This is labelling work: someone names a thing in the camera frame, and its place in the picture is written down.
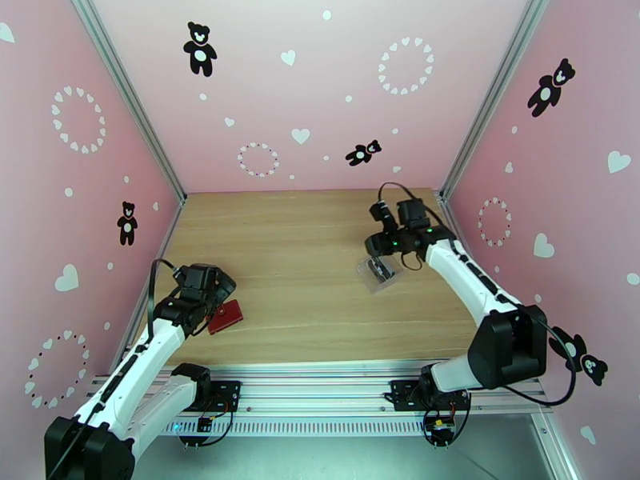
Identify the black base wire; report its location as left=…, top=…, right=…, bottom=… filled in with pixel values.
left=178, top=397, right=235, bottom=449
left=422, top=390, right=472, bottom=447

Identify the aluminium frame bar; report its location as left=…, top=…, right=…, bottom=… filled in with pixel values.
left=529, top=410, right=571, bottom=480

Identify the white slotted cable duct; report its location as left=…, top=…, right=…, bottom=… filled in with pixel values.
left=162, top=417, right=436, bottom=440

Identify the clear plastic card box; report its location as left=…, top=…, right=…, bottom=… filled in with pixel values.
left=354, top=255, right=403, bottom=294

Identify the red leather card holder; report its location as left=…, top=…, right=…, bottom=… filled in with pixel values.
left=207, top=299, right=245, bottom=336

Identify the aluminium frame post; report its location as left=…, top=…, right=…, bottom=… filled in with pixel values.
left=438, top=0, right=555, bottom=201
left=67, top=0, right=189, bottom=201

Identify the black VIP credit card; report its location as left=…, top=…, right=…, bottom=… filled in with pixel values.
left=368, top=259, right=394, bottom=286

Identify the aluminium table side rail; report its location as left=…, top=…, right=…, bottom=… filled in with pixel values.
left=119, top=193, right=189, bottom=357

